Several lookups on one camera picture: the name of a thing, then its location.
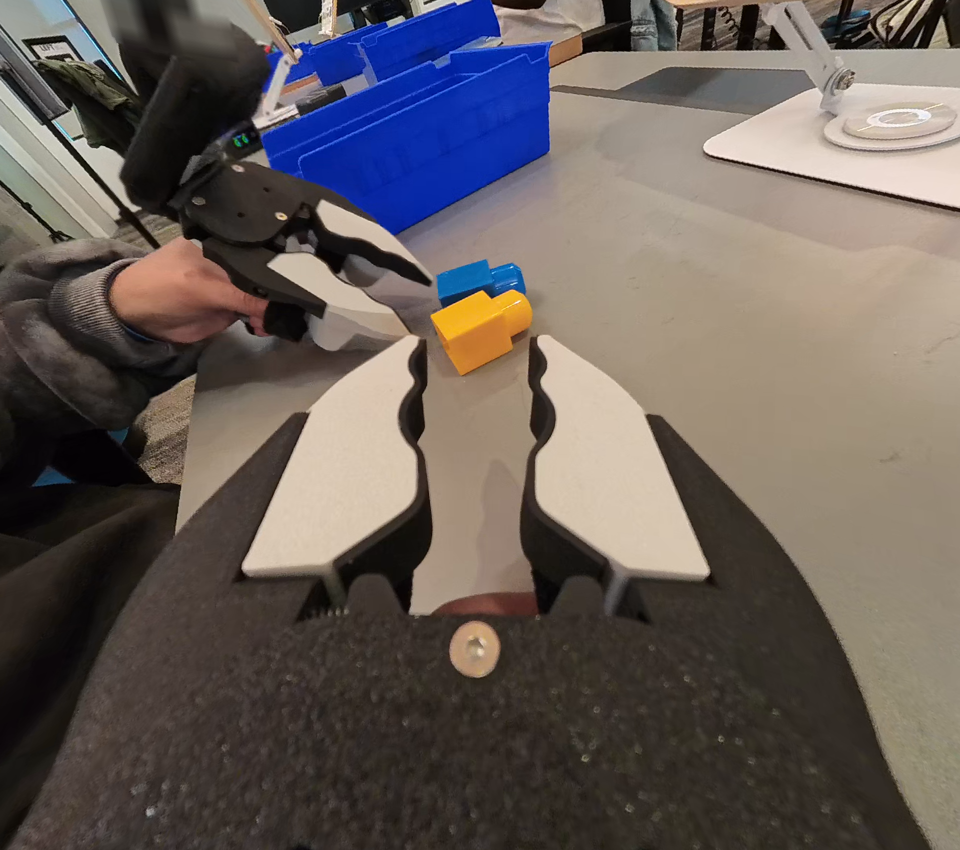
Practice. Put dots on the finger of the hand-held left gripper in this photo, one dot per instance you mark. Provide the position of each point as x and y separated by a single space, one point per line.
337 310
367 235

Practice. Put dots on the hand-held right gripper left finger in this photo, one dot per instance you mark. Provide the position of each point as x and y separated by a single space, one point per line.
330 475

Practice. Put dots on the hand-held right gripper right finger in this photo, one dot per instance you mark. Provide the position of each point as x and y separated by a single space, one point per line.
615 475

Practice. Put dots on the blue single-stud toy block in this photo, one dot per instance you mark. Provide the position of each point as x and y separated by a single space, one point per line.
469 280

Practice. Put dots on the blue plastic storage bin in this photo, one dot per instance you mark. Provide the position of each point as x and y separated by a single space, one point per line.
435 37
450 145
337 59

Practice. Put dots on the yellow single-stud toy block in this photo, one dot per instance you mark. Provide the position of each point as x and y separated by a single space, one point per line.
472 333

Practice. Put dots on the grey desk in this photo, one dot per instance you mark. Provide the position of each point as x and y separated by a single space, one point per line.
712 378

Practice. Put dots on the person's left hand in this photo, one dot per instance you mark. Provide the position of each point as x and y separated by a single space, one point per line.
172 295

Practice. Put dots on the person's right hand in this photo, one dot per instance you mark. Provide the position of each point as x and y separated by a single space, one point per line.
487 604

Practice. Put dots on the green jacket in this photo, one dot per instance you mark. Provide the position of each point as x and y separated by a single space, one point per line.
97 100

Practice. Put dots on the black framed sign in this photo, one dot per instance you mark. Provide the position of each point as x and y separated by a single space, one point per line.
52 49

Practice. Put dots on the black office chair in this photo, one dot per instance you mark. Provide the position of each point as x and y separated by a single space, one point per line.
615 3

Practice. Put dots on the denim jacket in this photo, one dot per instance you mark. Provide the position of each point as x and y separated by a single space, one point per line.
649 3

